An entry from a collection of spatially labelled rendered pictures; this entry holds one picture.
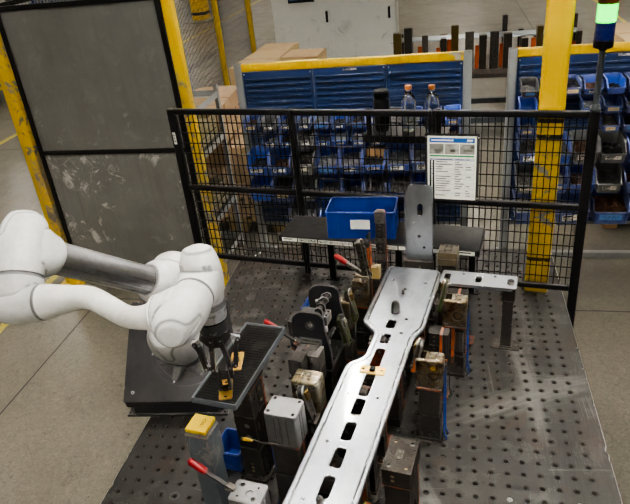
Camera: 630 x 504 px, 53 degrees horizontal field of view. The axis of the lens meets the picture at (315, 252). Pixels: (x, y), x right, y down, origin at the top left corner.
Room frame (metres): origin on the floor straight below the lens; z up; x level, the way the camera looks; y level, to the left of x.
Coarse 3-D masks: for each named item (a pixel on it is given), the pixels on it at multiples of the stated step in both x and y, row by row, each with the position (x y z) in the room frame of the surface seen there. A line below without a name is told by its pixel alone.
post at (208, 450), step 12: (216, 432) 1.25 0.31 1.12; (192, 444) 1.23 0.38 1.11; (204, 444) 1.21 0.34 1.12; (216, 444) 1.24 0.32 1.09; (192, 456) 1.23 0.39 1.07; (204, 456) 1.22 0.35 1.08; (216, 456) 1.23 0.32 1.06; (216, 468) 1.23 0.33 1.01; (204, 480) 1.23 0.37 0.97; (228, 480) 1.27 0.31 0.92; (204, 492) 1.24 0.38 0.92; (216, 492) 1.22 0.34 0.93; (228, 492) 1.26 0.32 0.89
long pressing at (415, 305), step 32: (384, 288) 2.06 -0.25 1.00; (416, 288) 2.04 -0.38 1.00; (384, 320) 1.85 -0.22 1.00; (416, 320) 1.83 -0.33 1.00; (352, 384) 1.53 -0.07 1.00; (384, 384) 1.51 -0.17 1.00; (352, 416) 1.39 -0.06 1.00; (384, 416) 1.38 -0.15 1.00; (320, 448) 1.28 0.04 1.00; (352, 448) 1.26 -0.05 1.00; (320, 480) 1.16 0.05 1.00; (352, 480) 1.15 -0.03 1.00
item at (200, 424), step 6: (198, 414) 1.29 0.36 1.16; (192, 420) 1.27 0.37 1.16; (198, 420) 1.26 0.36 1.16; (204, 420) 1.26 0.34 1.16; (210, 420) 1.26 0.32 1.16; (186, 426) 1.25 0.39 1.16; (192, 426) 1.24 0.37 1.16; (198, 426) 1.24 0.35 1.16; (204, 426) 1.24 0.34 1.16; (210, 426) 1.24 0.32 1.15; (192, 432) 1.23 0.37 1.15; (198, 432) 1.22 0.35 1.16; (204, 432) 1.22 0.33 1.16
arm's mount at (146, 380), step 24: (144, 336) 1.99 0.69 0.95; (144, 360) 1.93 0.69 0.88; (216, 360) 1.88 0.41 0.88; (144, 384) 1.86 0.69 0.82; (168, 384) 1.85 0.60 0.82; (192, 384) 1.83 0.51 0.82; (144, 408) 1.82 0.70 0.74; (168, 408) 1.81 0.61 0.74; (192, 408) 1.80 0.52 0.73; (216, 408) 1.79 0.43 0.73
